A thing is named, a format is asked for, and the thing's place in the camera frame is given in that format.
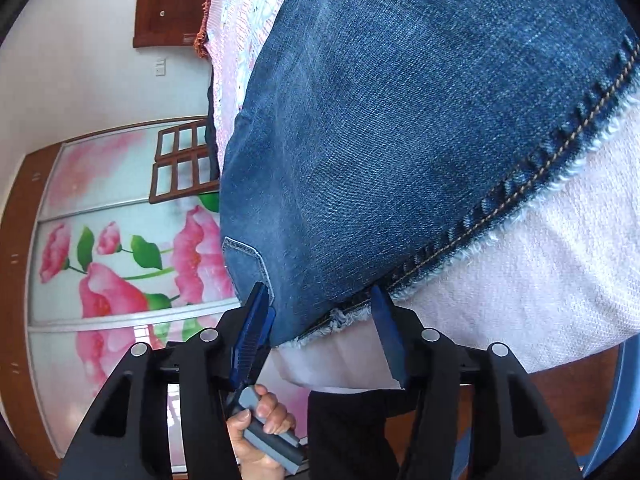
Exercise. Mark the brown wooden lattice chair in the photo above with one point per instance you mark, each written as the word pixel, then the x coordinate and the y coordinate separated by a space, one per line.
pixel 155 182

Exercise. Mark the blue denim pants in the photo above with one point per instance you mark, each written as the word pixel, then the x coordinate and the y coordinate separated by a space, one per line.
pixel 400 135

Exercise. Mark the pink plaid bed sheet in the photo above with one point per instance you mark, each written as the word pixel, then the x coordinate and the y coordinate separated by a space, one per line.
pixel 550 270

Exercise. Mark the brown wooden door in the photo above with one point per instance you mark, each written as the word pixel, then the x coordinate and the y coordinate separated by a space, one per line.
pixel 170 0

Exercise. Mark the person's black trouser leg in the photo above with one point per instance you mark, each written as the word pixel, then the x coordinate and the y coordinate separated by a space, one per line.
pixel 345 435

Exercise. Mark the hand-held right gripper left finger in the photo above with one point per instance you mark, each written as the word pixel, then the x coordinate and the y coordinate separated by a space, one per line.
pixel 259 297

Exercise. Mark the flower print sliding wardrobe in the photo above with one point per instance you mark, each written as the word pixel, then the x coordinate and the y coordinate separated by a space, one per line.
pixel 100 240

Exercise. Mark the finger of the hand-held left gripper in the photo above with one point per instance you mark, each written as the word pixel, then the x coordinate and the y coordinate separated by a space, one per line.
pixel 252 352

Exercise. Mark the person's left hand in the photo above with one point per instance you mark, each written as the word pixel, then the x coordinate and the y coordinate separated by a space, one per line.
pixel 277 417

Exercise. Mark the white wall switch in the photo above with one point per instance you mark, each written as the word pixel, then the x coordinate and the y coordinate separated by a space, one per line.
pixel 160 66

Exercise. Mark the blue plastic stool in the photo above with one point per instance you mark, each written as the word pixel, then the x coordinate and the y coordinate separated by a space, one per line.
pixel 620 400

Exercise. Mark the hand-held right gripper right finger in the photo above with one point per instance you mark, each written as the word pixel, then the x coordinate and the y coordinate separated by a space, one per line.
pixel 387 335

